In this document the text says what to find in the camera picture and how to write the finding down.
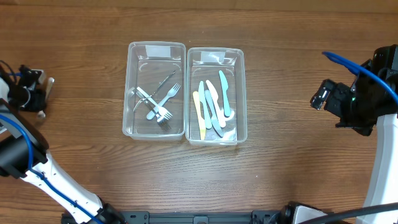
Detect blue cable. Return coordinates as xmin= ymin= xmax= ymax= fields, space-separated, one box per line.
xmin=322 ymin=50 xmax=398 ymax=105
xmin=0 ymin=72 xmax=103 ymax=224

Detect white plastic knife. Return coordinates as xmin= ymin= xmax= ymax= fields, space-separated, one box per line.
xmin=205 ymin=90 xmax=224 ymax=138

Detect thin white plastic fork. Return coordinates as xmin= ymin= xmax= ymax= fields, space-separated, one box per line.
xmin=137 ymin=87 xmax=172 ymax=119

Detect clear plastic container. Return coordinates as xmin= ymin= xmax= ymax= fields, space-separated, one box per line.
xmin=122 ymin=41 xmax=187 ymax=141
xmin=184 ymin=47 xmax=248 ymax=146

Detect black cable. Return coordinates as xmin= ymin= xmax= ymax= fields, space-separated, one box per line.
xmin=298 ymin=201 xmax=398 ymax=224

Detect left clear plastic container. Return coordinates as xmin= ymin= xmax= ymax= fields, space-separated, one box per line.
xmin=122 ymin=41 xmax=187 ymax=141

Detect right blue cable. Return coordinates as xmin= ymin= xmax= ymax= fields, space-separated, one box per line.
xmin=322 ymin=50 xmax=398 ymax=105

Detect left blue cable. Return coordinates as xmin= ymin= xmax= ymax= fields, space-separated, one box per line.
xmin=0 ymin=72 xmax=103 ymax=224

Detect cream plastic knife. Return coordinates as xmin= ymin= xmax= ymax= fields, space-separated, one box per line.
xmin=192 ymin=91 xmax=206 ymax=140

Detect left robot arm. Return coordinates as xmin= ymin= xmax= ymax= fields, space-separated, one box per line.
xmin=1 ymin=61 xmax=126 ymax=224

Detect light blue plastic knife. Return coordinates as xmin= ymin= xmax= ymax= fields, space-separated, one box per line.
xmin=198 ymin=81 xmax=212 ymax=129

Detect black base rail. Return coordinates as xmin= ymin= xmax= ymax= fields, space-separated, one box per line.
xmin=121 ymin=210 xmax=280 ymax=224

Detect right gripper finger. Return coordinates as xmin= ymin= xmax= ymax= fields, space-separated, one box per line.
xmin=318 ymin=79 xmax=333 ymax=98
xmin=310 ymin=95 xmax=323 ymax=110

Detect black handled metal fork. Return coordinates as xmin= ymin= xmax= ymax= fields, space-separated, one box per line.
xmin=133 ymin=70 xmax=176 ymax=112

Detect thick white plastic fork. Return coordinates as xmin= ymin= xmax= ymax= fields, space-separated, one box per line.
xmin=146 ymin=83 xmax=181 ymax=120

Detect right clear plastic container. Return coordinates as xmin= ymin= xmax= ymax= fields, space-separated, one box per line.
xmin=184 ymin=47 xmax=248 ymax=146

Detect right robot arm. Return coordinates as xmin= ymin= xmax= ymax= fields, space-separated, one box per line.
xmin=268 ymin=45 xmax=397 ymax=224

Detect pale blue plastic knife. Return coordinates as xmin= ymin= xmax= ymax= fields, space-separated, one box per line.
xmin=219 ymin=70 xmax=231 ymax=117

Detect silver metal fork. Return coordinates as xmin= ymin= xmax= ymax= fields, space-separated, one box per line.
xmin=135 ymin=88 xmax=169 ymax=128
xmin=37 ymin=77 xmax=55 ymax=120

